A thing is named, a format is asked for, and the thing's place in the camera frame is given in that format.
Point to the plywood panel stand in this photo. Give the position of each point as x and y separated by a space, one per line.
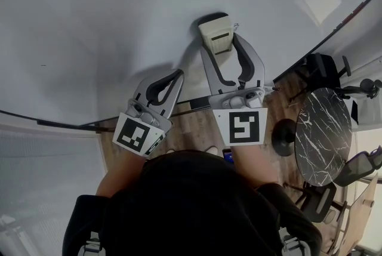
358 219

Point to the cream plastic box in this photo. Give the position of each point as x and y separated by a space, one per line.
216 35

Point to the person's white shoe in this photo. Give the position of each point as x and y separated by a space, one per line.
171 151
212 150

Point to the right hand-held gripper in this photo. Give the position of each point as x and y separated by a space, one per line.
243 128

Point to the person's right forearm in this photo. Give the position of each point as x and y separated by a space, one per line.
253 165

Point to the round black marble table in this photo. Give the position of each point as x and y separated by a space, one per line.
323 138

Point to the person's left forearm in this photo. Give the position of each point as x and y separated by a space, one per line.
119 171

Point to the dark device with blue screen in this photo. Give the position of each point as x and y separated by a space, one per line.
229 156

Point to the grey harness buckle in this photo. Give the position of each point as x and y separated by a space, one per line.
91 244
294 243

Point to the black mesh office chair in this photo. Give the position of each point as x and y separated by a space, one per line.
358 166

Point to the person in black clothing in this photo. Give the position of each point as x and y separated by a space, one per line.
191 207

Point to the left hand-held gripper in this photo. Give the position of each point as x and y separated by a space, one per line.
134 132

